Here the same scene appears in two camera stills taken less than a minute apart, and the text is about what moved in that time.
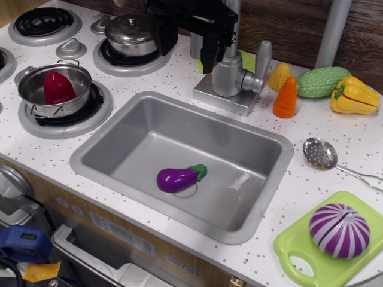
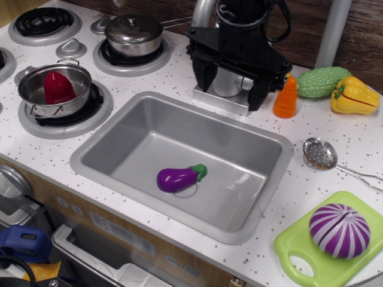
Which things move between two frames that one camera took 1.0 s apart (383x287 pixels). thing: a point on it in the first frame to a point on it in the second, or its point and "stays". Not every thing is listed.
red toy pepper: [57, 88] stays
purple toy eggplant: [172, 180] stays
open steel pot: [50, 89] stays
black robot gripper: [216, 16] to [240, 43]
